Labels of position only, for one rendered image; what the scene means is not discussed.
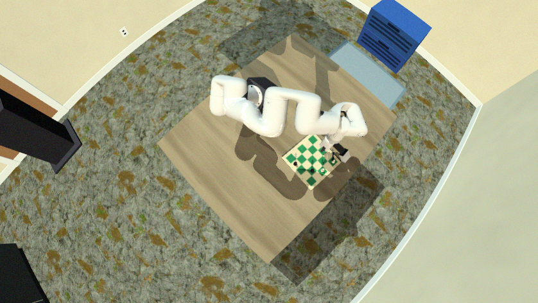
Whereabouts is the green and cream chessboard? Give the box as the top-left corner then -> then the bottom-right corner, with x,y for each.
282,135 -> 341,190

